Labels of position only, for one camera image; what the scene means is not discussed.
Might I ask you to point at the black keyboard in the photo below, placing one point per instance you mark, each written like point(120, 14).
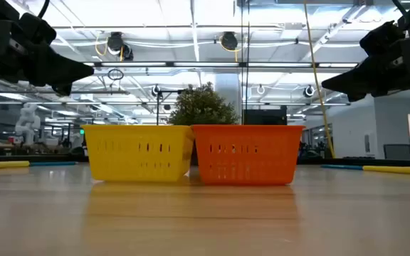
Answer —
point(265, 117)

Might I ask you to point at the blue pen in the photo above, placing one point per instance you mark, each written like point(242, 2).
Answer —
point(342, 166)
point(53, 164)

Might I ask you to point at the green potted plant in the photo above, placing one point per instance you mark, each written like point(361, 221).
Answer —
point(201, 106)

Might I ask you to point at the black pole stand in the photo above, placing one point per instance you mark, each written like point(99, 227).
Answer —
point(157, 106)

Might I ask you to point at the yellow plastic basket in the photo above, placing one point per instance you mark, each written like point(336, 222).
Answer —
point(119, 153)

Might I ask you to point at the long ceiling light bar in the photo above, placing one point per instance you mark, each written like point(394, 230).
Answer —
point(208, 64)

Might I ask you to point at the orange plastic basket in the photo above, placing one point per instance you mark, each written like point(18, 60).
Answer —
point(279, 156)

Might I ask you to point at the dark office chair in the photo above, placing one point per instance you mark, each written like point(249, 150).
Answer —
point(399, 152)

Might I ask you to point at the black metal table frame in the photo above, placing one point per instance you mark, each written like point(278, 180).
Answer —
point(48, 158)

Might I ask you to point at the white robot figure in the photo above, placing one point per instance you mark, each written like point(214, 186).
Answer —
point(27, 122)

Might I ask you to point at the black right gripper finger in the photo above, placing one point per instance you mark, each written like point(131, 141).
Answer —
point(365, 74)
point(368, 89)

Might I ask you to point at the yellow pencil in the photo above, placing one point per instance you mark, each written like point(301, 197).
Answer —
point(397, 170)
point(2, 165)

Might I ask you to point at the grey wall box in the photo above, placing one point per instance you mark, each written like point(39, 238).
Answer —
point(367, 144)

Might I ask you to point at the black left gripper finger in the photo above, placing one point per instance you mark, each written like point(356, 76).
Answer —
point(66, 80)
point(59, 65)

